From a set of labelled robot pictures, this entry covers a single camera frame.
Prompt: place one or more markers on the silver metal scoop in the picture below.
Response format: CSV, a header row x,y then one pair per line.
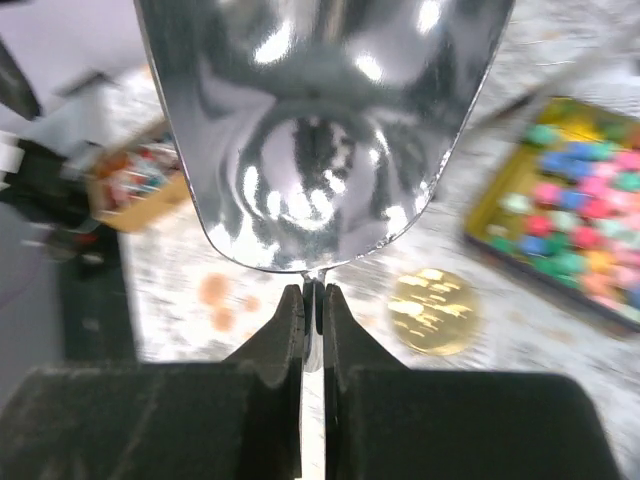
x,y
312,133

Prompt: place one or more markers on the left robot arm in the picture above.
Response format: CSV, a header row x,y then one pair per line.
x,y
45,206

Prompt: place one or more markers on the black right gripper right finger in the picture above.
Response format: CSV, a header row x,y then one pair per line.
x,y
386,421

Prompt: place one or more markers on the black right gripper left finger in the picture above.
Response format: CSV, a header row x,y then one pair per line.
x,y
234,419

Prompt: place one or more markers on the gold tin of wrapped candies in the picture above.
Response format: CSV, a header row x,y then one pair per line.
x,y
135,183

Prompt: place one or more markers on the tin of colourful star candies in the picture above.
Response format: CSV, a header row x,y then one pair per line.
x,y
563,209

